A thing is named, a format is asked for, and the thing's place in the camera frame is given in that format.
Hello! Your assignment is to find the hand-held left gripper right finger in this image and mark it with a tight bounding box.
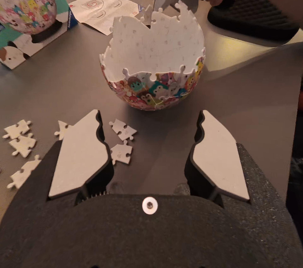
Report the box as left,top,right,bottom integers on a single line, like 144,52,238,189
185,110,251,202

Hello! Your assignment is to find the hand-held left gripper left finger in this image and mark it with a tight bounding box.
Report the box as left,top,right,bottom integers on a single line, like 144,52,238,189
48,109,114,200

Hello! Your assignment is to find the white curved puzzle piece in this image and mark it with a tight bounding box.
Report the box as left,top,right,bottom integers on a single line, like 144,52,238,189
140,4,157,27

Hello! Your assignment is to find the colourful puzzle ball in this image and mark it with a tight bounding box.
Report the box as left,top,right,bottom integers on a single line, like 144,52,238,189
99,0,206,111

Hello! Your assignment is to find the group of puzzle pieces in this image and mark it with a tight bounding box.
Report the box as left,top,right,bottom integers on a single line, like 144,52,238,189
0,119,137,190

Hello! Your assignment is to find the colourful cardboard puzzle box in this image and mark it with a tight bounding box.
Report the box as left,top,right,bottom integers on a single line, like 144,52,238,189
0,0,78,70

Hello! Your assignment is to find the black mesh pad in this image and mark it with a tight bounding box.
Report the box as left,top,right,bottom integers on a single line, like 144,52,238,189
208,0,300,42

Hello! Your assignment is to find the folded paper leaflet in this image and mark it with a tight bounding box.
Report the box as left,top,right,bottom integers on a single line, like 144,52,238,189
69,0,146,36

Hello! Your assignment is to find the person's dark clothing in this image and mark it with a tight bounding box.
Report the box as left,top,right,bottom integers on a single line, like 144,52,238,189
285,97,303,233

